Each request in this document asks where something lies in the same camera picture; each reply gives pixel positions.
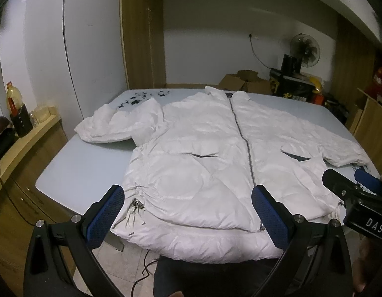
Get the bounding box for white puffer jacket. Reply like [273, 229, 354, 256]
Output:
[76, 87, 373, 264]

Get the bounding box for wooden shelf unit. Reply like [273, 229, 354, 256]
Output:
[353, 89, 382, 174]

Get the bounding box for wooden side cabinet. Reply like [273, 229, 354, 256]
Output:
[0, 115, 71, 296]

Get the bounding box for black box with yellow print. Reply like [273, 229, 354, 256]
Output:
[269, 54, 315, 103]

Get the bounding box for dark red round helmet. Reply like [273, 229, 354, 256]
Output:
[0, 116, 16, 160]

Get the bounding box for brown cardboard boxes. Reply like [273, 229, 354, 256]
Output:
[218, 70, 272, 95]

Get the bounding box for yellow oil bottle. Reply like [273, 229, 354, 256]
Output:
[6, 82, 24, 117]

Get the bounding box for wooden wardrobe door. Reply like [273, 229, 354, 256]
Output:
[120, 0, 166, 89]

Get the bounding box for black floor cable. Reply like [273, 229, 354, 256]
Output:
[128, 248, 159, 295]

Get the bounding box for white wall fan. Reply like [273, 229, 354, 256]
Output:
[290, 34, 320, 68]

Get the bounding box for black power cable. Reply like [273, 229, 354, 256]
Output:
[248, 33, 283, 71]

